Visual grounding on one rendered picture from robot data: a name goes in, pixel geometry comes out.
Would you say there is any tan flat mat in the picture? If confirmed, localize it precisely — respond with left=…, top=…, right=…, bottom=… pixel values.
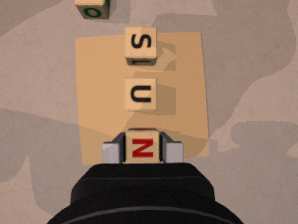
left=75, top=32, right=209, bottom=165

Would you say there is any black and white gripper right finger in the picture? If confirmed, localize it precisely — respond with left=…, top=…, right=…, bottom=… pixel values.
left=159, top=132, right=183, bottom=163

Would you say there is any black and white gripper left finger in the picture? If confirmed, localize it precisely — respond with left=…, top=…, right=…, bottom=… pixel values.
left=102, top=132, right=126, bottom=164

